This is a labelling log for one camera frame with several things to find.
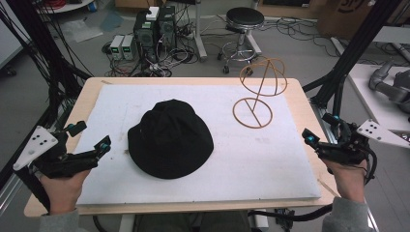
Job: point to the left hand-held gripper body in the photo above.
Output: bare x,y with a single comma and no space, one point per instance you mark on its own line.
38,141

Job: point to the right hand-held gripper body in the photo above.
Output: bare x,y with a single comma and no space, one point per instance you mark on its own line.
346,151

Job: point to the black bucket hat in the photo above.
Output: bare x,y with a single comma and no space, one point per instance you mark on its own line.
170,141

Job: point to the person's right hand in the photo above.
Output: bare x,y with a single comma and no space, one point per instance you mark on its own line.
349,180

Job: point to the person's left hand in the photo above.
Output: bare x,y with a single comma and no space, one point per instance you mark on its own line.
63,191

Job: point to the white side table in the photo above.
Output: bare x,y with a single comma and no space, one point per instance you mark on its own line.
370,100

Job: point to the white foam board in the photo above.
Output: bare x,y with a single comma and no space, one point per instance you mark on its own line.
251,167

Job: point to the grey bench power supply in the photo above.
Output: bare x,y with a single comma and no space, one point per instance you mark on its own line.
116,46
128,46

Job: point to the clear plastic sheet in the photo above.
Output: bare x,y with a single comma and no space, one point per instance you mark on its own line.
80,30

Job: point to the cardboard box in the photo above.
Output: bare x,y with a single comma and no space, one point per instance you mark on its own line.
348,16

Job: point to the blue sheet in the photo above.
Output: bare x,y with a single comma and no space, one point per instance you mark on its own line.
111,22

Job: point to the black computer tower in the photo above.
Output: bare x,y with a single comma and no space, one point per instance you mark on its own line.
167,29
145,37

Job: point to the white round table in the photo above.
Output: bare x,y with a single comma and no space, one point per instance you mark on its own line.
64,7

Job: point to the blue tape roll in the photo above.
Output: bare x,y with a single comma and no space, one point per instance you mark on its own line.
93,6

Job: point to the black round stool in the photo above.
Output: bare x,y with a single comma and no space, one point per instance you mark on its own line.
245,16

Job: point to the white box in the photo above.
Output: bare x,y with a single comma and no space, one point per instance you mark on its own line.
152,13

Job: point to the white desk leg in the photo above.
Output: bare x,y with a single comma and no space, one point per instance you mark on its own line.
200,35

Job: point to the black metal frame post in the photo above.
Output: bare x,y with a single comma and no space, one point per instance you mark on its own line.
357,42
38,48

